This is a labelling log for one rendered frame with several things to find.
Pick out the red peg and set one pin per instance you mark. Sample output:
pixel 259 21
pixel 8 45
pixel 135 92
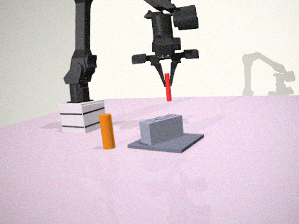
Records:
pixel 168 87

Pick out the orange cylinder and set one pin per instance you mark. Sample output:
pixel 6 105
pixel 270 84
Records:
pixel 107 131

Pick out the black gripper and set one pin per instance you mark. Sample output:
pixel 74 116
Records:
pixel 155 60

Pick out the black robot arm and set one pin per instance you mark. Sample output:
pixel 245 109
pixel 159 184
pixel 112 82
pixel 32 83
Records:
pixel 84 63

